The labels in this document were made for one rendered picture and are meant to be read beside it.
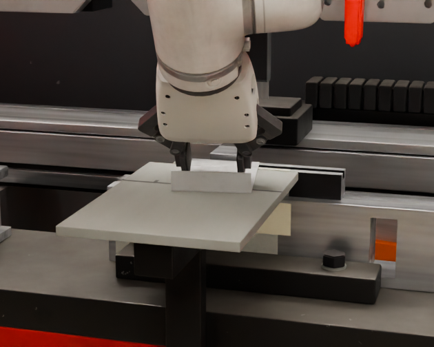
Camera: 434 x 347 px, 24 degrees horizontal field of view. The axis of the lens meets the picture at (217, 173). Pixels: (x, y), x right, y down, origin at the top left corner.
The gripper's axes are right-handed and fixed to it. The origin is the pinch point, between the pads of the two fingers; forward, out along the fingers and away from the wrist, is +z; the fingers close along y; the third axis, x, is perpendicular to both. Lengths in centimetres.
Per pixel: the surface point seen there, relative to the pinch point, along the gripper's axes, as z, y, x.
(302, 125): 20.0, -8.8, -20.6
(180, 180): -0.9, 3.1, 3.7
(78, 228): -8.8, 10.9, 14.9
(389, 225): 164, -32, -98
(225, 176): -1.4, -1.6, 3.3
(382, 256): 169, -30, -90
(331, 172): 6.3, -12.8, -3.1
